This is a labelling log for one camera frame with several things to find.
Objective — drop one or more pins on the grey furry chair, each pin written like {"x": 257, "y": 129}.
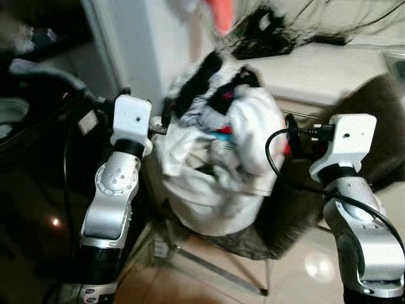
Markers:
{"x": 361, "y": 126}

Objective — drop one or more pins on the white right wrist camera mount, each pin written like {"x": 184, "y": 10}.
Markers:
{"x": 348, "y": 142}

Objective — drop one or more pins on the black garment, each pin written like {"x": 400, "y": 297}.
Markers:
{"x": 201, "y": 81}

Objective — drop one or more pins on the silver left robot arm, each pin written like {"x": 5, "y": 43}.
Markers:
{"x": 111, "y": 202}

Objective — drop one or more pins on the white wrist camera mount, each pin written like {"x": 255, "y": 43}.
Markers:
{"x": 348, "y": 142}
{"x": 131, "y": 120}

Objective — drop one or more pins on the orange-red hanging bag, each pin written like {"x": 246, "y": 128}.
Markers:
{"x": 221, "y": 16}

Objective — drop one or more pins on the white clothes pile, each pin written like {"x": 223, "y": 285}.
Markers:
{"x": 215, "y": 183}

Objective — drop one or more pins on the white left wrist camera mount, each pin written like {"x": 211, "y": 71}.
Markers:
{"x": 131, "y": 120}

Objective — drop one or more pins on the white refrigerator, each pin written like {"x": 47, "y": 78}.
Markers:
{"x": 158, "y": 44}

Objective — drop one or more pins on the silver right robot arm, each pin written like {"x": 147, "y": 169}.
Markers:
{"x": 361, "y": 247}

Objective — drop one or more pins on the steel sink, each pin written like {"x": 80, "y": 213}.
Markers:
{"x": 395, "y": 63}

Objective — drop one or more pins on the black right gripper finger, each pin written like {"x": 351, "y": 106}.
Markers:
{"x": 292, "y": 133}

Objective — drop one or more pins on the cream kitchen counter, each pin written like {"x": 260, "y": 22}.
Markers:
{"x": 316, "y": 73}

